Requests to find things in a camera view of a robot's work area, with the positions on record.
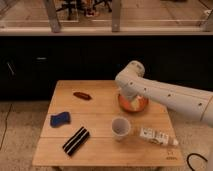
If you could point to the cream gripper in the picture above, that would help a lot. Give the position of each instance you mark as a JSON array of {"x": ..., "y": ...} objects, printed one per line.
[{"x": 135, "y": 104}]

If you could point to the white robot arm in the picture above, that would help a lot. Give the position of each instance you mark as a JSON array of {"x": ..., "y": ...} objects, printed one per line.
[{"x": 196, "y": 103}]

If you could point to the orange bowl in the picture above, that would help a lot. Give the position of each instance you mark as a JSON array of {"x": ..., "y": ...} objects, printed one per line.
[{"x": 125, "y": 104}]

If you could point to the white paper cup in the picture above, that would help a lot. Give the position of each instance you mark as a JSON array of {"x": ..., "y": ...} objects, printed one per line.
[{"x": 120, "y": 128}]

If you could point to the white plastic bottle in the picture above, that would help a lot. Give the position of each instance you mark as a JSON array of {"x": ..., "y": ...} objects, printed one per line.
[{"x": 157, "y": 137}]

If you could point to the dark red sausage toy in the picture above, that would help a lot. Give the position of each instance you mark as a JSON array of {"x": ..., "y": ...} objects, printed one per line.
[{"x": 82, "y": 95}]

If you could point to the wooden folding table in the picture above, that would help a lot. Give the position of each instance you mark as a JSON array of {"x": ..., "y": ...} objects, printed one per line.
[{"x": 96, "y": 115}]

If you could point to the black white striped cloth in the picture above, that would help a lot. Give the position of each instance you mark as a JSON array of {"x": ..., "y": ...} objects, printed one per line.
[{"x": 71, "y": 146}]

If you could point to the blue sponge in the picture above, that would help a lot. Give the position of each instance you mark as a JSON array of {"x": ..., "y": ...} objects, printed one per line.
[{"x": 59, "y": 119}]

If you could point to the black office chair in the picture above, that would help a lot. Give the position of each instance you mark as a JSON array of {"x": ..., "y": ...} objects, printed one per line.
[{"x": 88, "y": 7}]

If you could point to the grey metal post centre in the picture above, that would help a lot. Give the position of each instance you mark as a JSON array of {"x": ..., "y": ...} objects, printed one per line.
[{"x": 116, "y": 12}]

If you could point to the grey metal post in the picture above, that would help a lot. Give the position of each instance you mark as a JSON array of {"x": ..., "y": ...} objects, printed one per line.
[
  {"x": 52, "y": 16},
  {"x": 116, "y": 12}
]

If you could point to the grey metal post left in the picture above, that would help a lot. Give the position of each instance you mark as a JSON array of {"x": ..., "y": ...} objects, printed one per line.
[{"x": 52, "y": 16}]

